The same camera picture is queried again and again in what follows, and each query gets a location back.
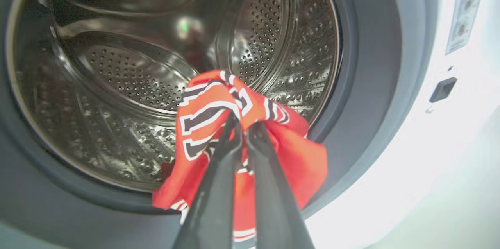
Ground stainless steel perforated drum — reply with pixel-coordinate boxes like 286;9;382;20
6;0;342;193

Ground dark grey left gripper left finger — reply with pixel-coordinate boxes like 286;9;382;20
172;115;243;249

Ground black door latch slot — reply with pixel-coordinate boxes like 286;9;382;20
429;77;458;103

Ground red jersey with striped letters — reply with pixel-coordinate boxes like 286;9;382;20
152;70;328;243

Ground white front-load washing machine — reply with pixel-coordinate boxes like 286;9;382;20
0;0;500;249

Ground white label sticker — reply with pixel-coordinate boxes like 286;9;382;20
445;0;488;55

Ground grey rubber door gasket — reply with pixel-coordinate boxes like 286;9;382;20
0;0;440;249

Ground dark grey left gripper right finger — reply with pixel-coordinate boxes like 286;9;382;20
247;122;315;249

